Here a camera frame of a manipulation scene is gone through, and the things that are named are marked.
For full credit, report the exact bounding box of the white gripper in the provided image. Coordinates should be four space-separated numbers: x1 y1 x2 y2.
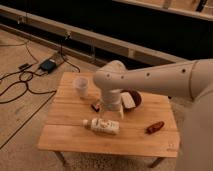
98 89 124 119

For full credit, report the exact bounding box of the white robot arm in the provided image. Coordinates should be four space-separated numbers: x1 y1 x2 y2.
93 59 213 171

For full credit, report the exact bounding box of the black orange small box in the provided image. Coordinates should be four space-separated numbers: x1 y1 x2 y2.
91 101 101 112

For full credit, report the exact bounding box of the white sponge block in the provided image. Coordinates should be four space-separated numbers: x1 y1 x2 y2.
121 92 135 109

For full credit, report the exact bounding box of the white plastic bottle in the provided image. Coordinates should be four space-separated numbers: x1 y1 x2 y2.
83 118 120 135

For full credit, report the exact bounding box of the dark red bowl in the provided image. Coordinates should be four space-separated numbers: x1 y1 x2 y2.
121 90 142 111

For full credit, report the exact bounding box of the wooden table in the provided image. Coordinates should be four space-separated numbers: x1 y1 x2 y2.
38 72 179 158

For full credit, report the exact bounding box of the clear plastic cup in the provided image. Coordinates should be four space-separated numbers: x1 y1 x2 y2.
73 77 89 98

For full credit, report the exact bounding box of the blue black power adapter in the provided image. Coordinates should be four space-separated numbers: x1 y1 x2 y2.
39 59 56 73

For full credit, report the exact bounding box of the small black connector box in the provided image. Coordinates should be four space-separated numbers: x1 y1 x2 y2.
18 63 32 71

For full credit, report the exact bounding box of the metal rail beam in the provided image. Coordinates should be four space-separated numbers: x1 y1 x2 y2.
0 5 185 65

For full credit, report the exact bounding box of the black floor cable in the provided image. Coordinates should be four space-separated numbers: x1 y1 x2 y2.
0 39 58 149

